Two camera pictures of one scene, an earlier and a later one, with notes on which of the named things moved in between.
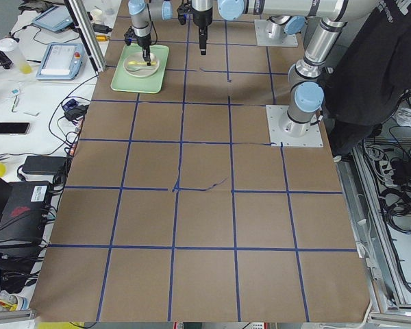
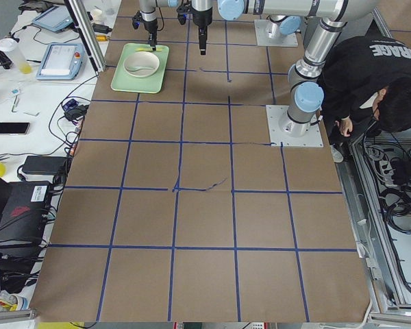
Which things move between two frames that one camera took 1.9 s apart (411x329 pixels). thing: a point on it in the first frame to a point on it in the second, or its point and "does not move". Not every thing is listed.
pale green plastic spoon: (135, 68) does not move
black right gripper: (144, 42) to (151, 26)
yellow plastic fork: (135, 62) to (157, 49)
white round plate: (141, 70) does not move
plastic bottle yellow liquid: (11, 47) does not move
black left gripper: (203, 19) does not move
